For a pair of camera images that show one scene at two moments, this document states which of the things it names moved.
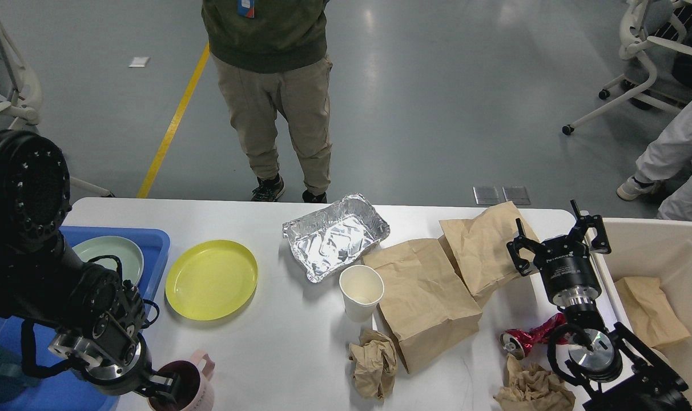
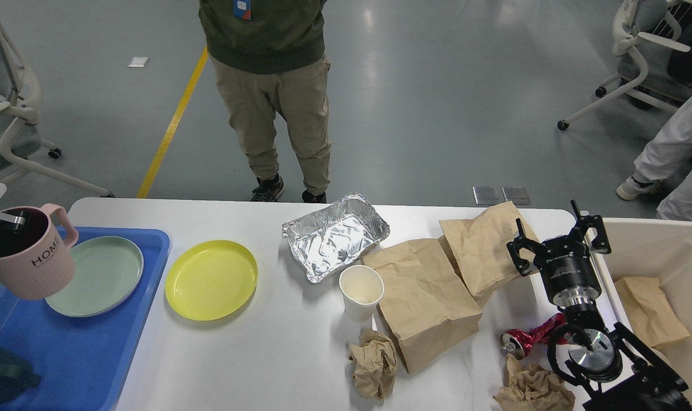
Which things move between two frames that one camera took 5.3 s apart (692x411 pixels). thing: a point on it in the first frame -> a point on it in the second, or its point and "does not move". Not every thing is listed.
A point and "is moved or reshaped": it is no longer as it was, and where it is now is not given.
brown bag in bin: (650, 311) does not move
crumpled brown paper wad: (534, 388) does not move
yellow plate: (210, 279) does not move
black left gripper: (117, 358) -> (14, 219)
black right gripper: (565, 262) does not move
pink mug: (196, 393) is moved or reshaped
